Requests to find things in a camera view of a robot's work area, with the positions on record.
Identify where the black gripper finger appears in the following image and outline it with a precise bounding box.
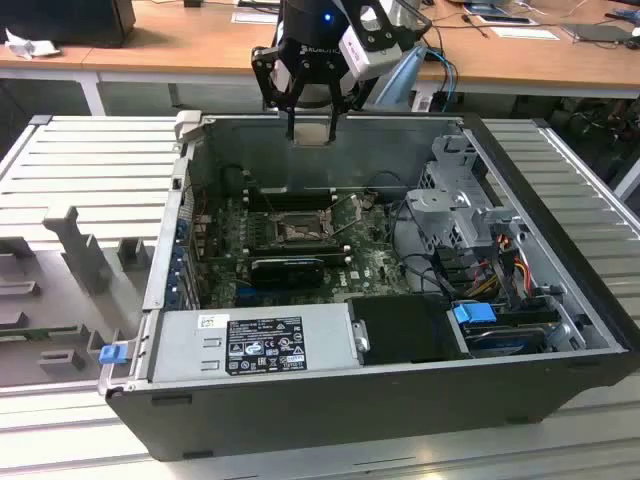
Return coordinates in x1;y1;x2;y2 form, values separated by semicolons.
327;68;374;147
251;46;306;141

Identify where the silver CPU chip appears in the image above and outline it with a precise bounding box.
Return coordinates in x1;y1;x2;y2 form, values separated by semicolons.
292;124;331;147

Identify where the RAM slot with white clips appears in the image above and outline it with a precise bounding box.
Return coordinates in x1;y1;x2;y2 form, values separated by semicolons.
247;185;335;194
249;243;343;251
248;196;333;205

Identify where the CPU socket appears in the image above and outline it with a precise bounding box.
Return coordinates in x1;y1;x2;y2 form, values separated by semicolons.
269;212;336;246

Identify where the grey metal drive cage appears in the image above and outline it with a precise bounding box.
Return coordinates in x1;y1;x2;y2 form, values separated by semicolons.
404;132;531;251

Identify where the green RAM stick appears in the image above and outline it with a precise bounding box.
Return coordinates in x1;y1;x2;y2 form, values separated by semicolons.
0;324;81;338
251;252;351;266

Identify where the wooden desk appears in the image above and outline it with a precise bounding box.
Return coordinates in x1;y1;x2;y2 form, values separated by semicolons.
0;0;640;116

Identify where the green motherboard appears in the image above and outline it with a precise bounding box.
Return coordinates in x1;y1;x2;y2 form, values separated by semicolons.
192;192;444;309

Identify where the graphics card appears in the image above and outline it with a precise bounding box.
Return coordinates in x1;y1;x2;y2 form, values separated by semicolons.
249;257;325;290

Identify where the hard disk in blue carrier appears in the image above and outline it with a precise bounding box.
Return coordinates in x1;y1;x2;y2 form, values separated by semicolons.
452;302;549;359

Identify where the grey power supply unit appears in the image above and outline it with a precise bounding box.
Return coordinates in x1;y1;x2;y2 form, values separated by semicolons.
149;302;362;384

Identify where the crumpled white paper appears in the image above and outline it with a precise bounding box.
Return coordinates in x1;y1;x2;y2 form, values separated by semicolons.
3;27;62;60

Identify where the dark laptop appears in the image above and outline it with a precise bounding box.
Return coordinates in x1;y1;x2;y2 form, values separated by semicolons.
559;22;637;45

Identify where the grey parts rack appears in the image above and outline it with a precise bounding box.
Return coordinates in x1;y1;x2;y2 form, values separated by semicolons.
0;204;154;389

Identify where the black and grey PC case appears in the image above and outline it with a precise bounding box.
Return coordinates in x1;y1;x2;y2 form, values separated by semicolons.
97;110;640;464

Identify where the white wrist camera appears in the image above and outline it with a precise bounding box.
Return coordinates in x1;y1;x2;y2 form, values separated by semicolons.
343;27;404;81

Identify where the thin black wire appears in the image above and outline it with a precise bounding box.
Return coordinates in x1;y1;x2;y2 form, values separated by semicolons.
366;169;402;196

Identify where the black camera bracket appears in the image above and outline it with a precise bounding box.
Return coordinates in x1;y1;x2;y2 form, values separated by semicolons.
349;0;432;51

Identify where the metal wire locking lever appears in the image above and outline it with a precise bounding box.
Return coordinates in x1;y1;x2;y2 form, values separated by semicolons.
341;198;375;238

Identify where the thick black cable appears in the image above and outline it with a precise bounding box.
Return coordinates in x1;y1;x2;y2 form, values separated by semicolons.
388;199;451;297

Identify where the blue cable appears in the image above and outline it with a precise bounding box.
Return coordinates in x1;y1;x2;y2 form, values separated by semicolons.
424;47;459;114

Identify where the red yellow wire bundle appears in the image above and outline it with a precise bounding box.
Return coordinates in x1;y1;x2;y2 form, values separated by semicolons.
467;234;536;301

